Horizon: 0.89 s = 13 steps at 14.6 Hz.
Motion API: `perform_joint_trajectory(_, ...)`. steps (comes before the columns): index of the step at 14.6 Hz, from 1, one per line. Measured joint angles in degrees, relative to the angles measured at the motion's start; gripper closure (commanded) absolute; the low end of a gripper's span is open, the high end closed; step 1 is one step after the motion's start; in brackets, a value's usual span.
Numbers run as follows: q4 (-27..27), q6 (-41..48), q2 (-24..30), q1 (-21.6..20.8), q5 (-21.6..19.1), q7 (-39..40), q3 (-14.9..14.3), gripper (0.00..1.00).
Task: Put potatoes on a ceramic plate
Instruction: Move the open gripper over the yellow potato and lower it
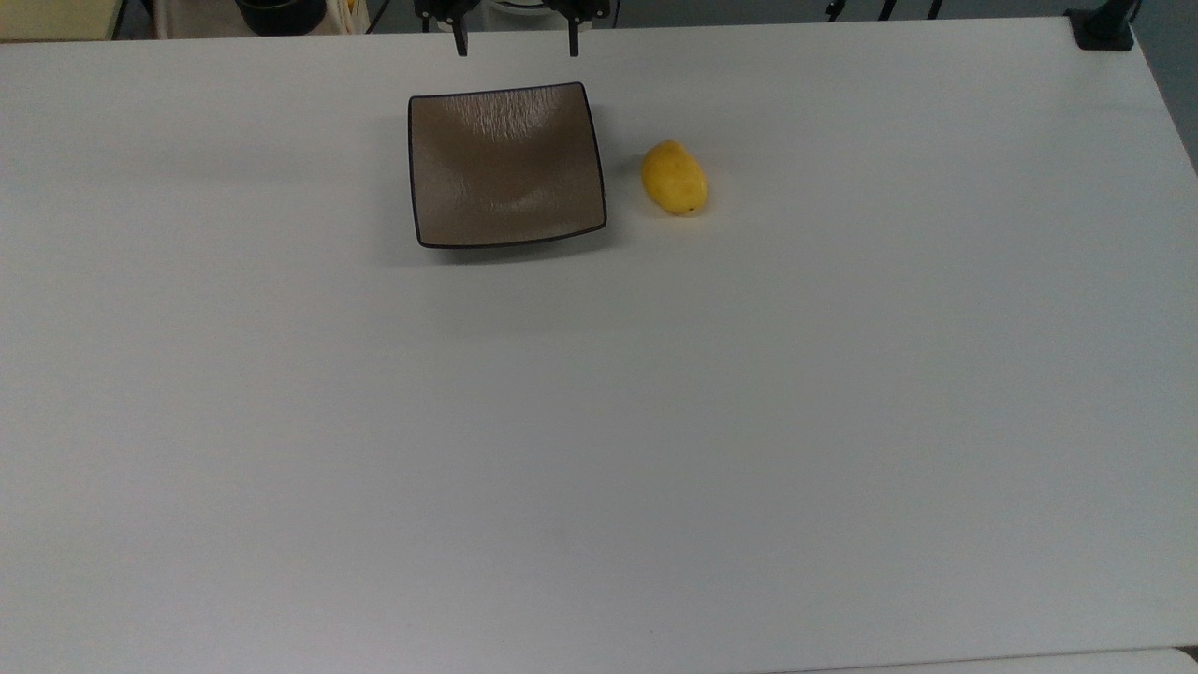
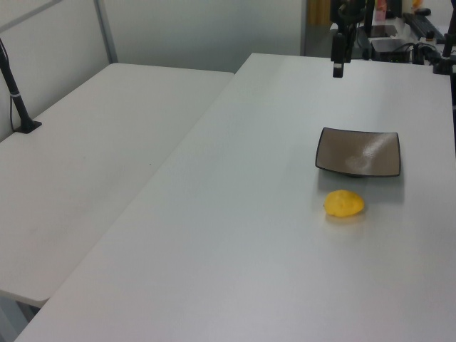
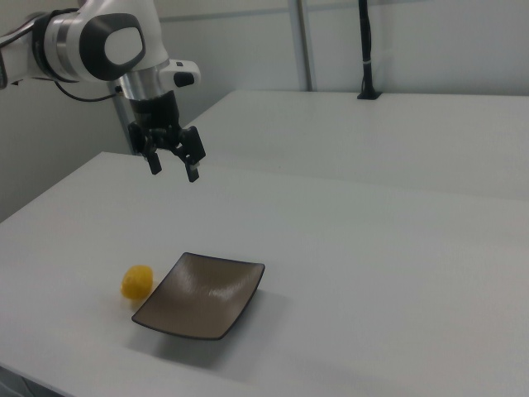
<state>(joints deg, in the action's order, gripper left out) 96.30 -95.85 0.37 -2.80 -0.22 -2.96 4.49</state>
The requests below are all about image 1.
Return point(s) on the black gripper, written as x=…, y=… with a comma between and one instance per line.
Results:
x=440, y=8

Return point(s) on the square brown ceramic plate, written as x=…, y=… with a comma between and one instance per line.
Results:
x=505, y=168

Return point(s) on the black round bin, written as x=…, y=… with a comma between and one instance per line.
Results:
x=280, y=13

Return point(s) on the black stand legs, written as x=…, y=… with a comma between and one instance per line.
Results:
x=884, y=7

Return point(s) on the yellow board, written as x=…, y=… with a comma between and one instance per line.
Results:
x=56, y=17

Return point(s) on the black table clamp mount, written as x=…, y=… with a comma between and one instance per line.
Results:
x=1103, y=30

